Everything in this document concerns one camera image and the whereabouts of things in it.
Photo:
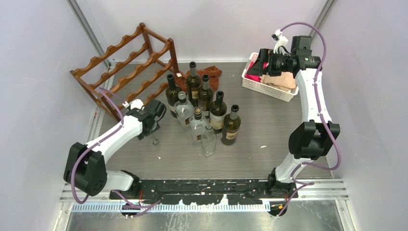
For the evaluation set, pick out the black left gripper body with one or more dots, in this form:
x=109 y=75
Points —
x=148 y=131

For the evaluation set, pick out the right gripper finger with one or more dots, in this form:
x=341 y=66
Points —
x=258 y=70
x=264 y=56

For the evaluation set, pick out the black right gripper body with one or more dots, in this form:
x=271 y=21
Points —
x=279 y=63

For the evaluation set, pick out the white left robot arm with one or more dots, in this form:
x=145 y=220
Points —
x=86 y=164

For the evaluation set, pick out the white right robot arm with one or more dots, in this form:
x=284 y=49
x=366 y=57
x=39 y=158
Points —
x=315 y=136

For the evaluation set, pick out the square clear bottle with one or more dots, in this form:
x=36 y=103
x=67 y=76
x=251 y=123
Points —
x=184 y=110

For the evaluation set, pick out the wooden wine rack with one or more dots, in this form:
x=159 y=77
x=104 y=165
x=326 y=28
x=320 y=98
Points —
x=161 y=51

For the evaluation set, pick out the clear bottle gold cap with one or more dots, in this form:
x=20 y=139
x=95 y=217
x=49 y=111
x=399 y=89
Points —
x=197 y=124

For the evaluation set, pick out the green wine bottle silver neck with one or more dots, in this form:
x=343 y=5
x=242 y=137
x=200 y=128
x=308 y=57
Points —
x=193 y=83

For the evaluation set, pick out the dark green wine bottle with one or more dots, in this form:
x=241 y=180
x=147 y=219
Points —
x=218 y=110

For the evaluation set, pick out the wine bottle silver neck middle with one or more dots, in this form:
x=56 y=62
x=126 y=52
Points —
x=205 y=96

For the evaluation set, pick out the clear bottle front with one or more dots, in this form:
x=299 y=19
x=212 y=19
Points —
x=208 y=141

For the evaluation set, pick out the dark wine bottle cream label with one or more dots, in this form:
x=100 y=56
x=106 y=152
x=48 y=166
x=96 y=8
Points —
x=231 y=126

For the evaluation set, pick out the pink cloth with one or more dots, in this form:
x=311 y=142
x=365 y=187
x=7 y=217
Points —
x=252 y=77

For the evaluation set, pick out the white plastic basket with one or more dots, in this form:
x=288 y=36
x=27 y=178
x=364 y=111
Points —
x=264 y=88

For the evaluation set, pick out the beige cloth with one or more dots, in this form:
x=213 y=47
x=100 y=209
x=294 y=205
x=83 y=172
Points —
x=285 y=81

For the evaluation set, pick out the brown suede cloth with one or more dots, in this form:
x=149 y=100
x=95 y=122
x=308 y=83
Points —
x=213 y=72

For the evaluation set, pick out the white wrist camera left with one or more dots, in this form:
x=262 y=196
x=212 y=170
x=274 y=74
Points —
x=137 y=103

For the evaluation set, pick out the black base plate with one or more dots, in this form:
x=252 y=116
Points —
x=207 y=192

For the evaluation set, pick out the aluminium frame rail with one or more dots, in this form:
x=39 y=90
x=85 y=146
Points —
x=320 y=190

